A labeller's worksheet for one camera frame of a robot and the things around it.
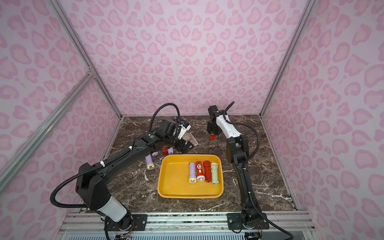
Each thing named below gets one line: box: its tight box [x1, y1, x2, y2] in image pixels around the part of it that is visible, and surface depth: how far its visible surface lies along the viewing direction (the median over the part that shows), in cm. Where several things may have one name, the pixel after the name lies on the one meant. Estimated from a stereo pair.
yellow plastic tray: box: [157, 154, 224, 199], surface depth 87 cm
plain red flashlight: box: [203, 160, 212, 183], surface depth 90 cm
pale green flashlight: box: [210, 162, 219, 185], surface depth 88 cm
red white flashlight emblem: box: [195, 161, 206, 182], surface depth 88 cm
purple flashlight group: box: [188, 162, 197, 184], surface depth 88 cm
